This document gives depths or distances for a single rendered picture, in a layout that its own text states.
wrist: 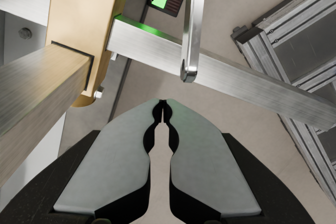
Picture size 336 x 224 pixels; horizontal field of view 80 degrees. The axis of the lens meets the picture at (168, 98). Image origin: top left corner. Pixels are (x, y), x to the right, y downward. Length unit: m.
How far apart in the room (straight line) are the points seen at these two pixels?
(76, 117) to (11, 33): 0.20
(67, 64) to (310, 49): 0.94
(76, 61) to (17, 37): 0.32
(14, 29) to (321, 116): 0.51
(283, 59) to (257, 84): 0.75
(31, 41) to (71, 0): 0.29
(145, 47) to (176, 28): 0.84
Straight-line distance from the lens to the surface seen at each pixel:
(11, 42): 0.50
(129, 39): 0.20
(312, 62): 1.04
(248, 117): 1.31
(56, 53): 0.19
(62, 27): 0.20
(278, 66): 0.95
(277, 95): 0.24
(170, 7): 0.32
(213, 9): 1.04
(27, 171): 0.70
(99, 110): 0.39
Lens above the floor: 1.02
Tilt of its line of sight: 62 degrees down
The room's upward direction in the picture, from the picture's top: 179 degrees clockwise
